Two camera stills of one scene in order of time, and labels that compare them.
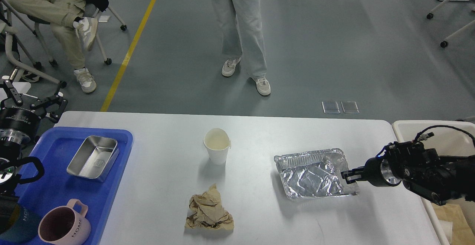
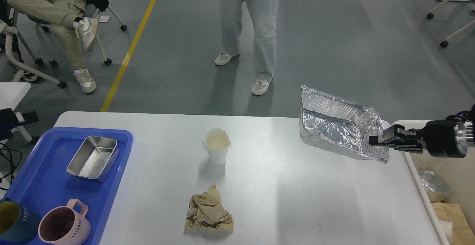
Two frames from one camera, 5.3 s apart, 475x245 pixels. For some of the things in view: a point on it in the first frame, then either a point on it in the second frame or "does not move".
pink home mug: [65, 225] does not move
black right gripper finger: [353, 179] -> [408, 148]
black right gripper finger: [357, 171] -> [393, 133]
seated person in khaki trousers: [71, 5] does not move
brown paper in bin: [462, 234] does not move
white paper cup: [217, 142] does not move
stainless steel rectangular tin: [94, 158] does not move
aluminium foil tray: [314, 174] -> [340, 126]
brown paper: [206, 211] does not move
